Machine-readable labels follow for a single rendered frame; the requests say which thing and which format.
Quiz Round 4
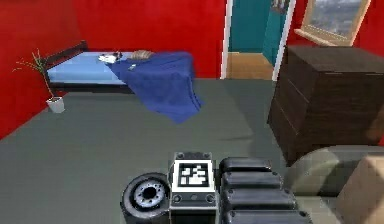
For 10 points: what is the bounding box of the dark blue blanket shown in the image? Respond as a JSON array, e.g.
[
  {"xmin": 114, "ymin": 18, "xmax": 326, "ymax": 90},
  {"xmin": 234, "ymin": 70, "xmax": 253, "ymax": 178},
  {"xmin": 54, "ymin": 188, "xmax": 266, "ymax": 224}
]
[{"xmin": 105, "ymin": 51, "xmax": 205, "ymax": 125}]

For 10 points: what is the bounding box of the house plant in white pot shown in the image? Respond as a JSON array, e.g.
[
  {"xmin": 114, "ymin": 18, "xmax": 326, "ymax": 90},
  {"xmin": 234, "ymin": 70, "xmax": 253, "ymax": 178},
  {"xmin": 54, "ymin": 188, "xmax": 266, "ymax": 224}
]
[{"xmin": 12, "ymin": 48, "xmax": 66, "ymax": 114}]

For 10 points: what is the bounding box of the window with beige frame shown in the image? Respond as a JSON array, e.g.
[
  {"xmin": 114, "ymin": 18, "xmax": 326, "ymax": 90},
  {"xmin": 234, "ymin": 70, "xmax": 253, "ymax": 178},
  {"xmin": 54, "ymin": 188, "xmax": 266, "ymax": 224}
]
[{"xmin": 293, "ymin": 0, "xmax": 372, "ymax": 47}]

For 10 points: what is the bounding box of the tan striped pillow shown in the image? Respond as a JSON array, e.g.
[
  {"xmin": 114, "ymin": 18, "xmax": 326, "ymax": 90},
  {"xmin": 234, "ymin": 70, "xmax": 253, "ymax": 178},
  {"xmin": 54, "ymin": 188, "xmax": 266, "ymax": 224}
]
[{"xmin": 129, "ymin": 49, "xmax": 155, "ymax": 61}]

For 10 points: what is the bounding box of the dark brown chest of drawers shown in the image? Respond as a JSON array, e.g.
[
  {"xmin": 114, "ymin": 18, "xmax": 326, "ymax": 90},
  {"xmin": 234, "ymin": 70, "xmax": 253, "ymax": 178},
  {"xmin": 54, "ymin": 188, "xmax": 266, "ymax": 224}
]
[{"xmin": 267, "ymin": 44, "xmax": 384, "ymax": 167}]

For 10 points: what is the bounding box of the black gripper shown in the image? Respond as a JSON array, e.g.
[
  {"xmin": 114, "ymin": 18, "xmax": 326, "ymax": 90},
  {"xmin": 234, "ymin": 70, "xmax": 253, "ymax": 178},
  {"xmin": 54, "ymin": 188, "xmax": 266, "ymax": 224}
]
[{"xmin": 120, "ymin": 171, "xmax": 172, "ymax": 224}]

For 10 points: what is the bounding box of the black bed with blue mattress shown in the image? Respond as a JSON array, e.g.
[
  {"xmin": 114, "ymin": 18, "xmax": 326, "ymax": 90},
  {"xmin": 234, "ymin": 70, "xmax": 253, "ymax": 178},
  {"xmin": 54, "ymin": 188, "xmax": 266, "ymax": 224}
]
[{"xmin": 41, "ymin": 40, "xmax": 158, "ymax": 94}]

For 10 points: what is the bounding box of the teal room door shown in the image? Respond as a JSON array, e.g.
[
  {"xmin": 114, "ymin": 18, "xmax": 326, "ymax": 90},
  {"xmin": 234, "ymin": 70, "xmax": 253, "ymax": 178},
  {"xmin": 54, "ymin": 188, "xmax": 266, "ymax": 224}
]
[{"xmin": 261, "ymin": 0, "xmax": 292, "ymax": 68}]

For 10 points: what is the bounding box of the white and black small object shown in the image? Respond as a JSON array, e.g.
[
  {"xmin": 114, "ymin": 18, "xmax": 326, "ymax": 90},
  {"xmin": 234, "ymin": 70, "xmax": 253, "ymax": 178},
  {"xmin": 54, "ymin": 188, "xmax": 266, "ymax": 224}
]
[{"xmin": 97, "ymin": 51, "xmax": 122, "ymax": 64}]

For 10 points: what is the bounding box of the beige box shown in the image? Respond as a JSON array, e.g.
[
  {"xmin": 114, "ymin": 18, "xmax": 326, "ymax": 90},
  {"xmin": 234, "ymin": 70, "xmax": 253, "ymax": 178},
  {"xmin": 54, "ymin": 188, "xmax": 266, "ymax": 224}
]
[{"xmin": 334, "ymin": 154, "xmax": 384, "ymax": 224}]

